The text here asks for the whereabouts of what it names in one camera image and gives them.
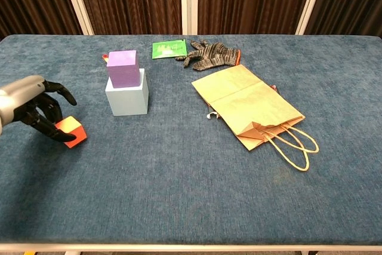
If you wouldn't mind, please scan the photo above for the blue felt table cover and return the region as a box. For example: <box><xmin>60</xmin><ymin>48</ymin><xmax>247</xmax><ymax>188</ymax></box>
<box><xmin>0</xmin><ymin>33</ymin><xmax>382</xmax><ymax>245</ymax></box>

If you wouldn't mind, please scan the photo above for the purple cube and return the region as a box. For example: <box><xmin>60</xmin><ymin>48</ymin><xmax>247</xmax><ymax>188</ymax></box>
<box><xmin>106</xmin><ymin>50</ymin><xmax>141</xmax><ymax>89</ymax></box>

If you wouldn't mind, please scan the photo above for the dark brown curtain panel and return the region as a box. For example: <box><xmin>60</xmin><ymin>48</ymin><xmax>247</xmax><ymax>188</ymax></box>
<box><xmin>0</xmin><ymin>0</ymin><xmax>83</xmax><ymax>39</ymax></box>
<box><xmin>73</xmin><ymin>0</ymin><xmax>183</xmax><ymax>35</ymax></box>
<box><xmin>304</xmin><ymin>0</ymin><xmax>382</xmax><ymax>39</ymax></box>
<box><xmin>197</xmin><ymin>0</ymin><xmax>317</xmax><ymax>35</ymax></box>

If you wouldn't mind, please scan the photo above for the white partition frame post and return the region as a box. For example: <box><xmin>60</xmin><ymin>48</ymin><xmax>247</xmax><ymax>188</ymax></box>
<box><xmin>295</xmin><ymin>0</ymin><xmax>328</xmax><ymax>36</ymax></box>
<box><xmin>180</xmin><ymin>0</ymin><xmax>199</xmax><ymax>35</ymax></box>
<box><xmin>58</xmin><ymin>0</ymin><xmax>95</xmax><ymax>36</ymax></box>

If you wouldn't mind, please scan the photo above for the grey knit work glove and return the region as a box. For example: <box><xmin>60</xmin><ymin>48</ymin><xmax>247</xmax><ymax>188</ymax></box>
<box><xmin>175</xmin><ymin>39</ymin><xmax>242</xmax><ymax>71</ymax></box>

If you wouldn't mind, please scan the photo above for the light blue cube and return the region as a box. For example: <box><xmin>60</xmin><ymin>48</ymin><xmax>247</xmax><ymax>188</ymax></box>
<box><xmin>104</xmin><ymin>68</ymin><xmax>150</xmax><ymax>117</ymax></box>

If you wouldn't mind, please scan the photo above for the orange red small cube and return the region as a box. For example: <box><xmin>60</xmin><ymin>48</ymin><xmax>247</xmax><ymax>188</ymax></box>
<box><xmin>55</xmin><ymin>116</ymin><xmax>88</xmax><ymax>149</ymax></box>

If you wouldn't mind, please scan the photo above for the brown paper bag with handles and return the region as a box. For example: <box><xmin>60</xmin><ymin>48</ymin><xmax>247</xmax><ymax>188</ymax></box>
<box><xmin>191</xmin><ymin>64</ymin><xmax>320</xmax><ymax>172</ymax></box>

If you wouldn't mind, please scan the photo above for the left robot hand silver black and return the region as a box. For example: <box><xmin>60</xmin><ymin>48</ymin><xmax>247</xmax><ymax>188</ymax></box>
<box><xmin>0</xmin><ymin>75</ymin><xmax>78</xmax><ymax>143</ymax></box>

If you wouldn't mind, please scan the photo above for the green foil packet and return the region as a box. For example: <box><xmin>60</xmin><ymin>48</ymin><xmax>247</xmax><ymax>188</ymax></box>
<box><xmin>152</xmin><ymin>39</ymin><xmax>188</xmax><ymax>60</ymax></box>

